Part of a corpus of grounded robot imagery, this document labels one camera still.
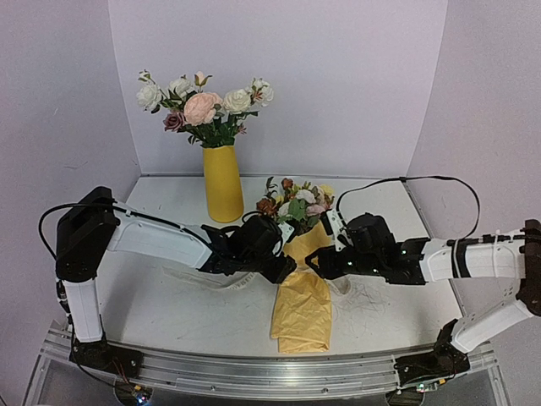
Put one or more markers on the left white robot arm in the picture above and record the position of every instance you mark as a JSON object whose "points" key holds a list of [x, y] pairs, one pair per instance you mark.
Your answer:
{"points": [[98, 223]]}

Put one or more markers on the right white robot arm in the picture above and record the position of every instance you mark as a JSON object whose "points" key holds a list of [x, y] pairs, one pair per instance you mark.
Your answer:
{"points": [[514, 256]]}

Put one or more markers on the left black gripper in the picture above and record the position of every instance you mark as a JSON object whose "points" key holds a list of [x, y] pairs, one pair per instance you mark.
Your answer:
{"points": [[286, 268]]}

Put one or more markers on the yellow ceramic vase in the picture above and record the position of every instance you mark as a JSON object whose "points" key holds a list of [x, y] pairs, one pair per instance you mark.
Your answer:
{"points": [[222, 184]]}

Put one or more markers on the yellow paper bouquet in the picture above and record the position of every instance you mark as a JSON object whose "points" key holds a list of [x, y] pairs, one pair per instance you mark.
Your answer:
{"points": [[302, 315]]}

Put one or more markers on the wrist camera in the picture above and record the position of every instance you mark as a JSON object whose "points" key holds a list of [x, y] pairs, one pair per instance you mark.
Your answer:
{"points": [[336, 228], [287, 232]]}

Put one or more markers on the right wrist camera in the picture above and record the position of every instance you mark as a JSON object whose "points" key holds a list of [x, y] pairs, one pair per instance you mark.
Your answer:
{"points": [[336, 228]]}

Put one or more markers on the cream printed ribbon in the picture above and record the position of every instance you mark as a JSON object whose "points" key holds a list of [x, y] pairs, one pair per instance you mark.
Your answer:
{"points": [[239, 280]]}

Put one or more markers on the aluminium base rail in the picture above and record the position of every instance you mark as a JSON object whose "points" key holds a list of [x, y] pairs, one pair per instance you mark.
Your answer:
{"points": [[57, 379]]}

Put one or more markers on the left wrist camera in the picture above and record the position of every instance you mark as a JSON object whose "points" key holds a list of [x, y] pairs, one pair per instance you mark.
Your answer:
{"points": [[287, 232]]}

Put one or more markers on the white and pink flowers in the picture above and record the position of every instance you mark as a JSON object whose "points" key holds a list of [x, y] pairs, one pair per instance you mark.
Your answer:
{"points": [[210, 120]]}

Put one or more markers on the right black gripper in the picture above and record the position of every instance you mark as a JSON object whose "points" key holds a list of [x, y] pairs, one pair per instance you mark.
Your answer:
{"points": [[324, 262]]}

